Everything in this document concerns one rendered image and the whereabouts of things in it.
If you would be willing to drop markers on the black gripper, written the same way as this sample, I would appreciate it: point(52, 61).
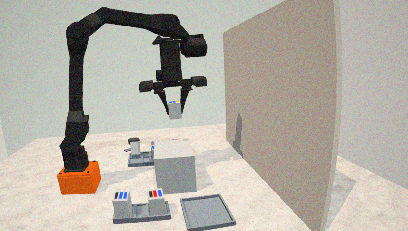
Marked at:
point(171, 71)

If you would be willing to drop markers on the large beige panel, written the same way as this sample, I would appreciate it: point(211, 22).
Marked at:
point(283, 95)

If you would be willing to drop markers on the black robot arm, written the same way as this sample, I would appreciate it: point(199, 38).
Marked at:
point(75, 157)

